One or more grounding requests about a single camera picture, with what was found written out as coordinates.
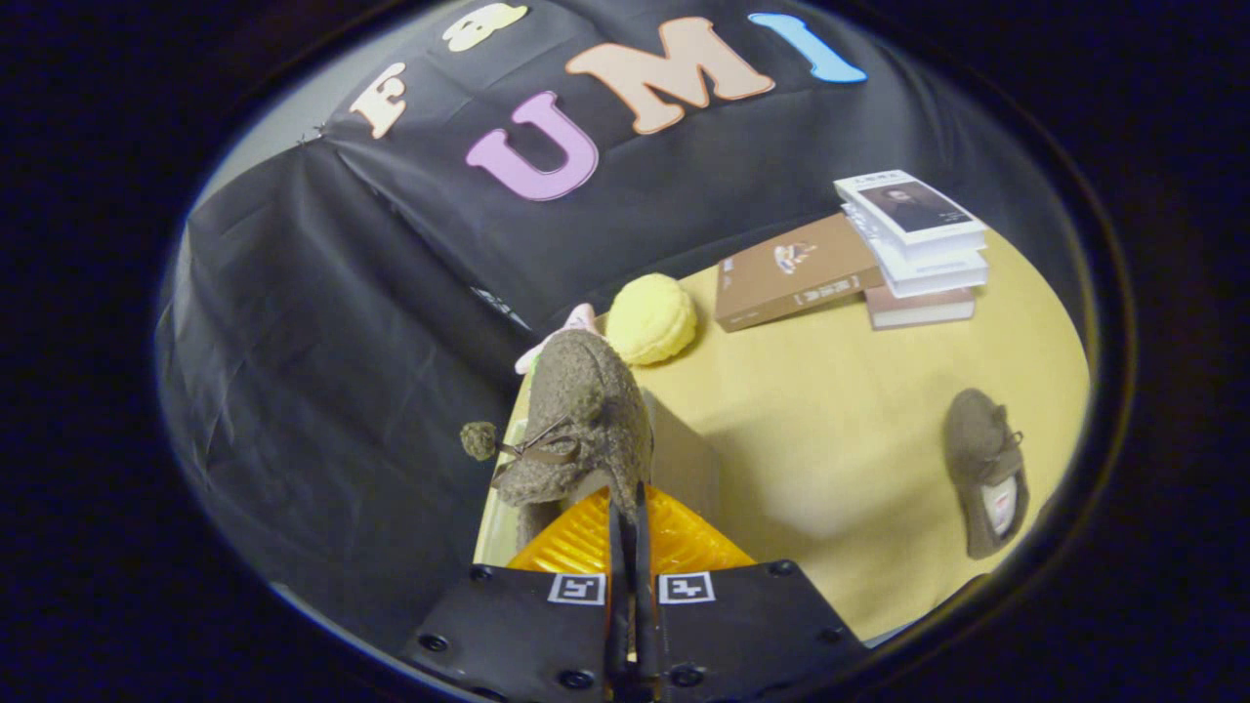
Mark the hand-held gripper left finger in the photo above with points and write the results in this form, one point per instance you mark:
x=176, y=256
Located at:
x=617, y=586

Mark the pink and white plush toy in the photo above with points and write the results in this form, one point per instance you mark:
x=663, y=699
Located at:
x=576, y=320

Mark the pinkish brown book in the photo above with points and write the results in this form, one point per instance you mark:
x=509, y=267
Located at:
x=918, y=309

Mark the brown fuzzy shoe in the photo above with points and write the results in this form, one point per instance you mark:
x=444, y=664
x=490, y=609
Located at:
x=977, y=439
x=586, y=391

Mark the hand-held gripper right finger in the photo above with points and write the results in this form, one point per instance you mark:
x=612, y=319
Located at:
x=645, y=586

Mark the white book with portrait cover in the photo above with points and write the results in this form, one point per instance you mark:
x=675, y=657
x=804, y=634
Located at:
x=913, y=210

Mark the yellow round plush toy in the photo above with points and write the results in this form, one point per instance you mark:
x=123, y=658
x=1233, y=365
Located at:
x=651, y=319

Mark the black backdrop cloth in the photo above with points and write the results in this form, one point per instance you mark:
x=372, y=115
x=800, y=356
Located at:
x=342, y=342

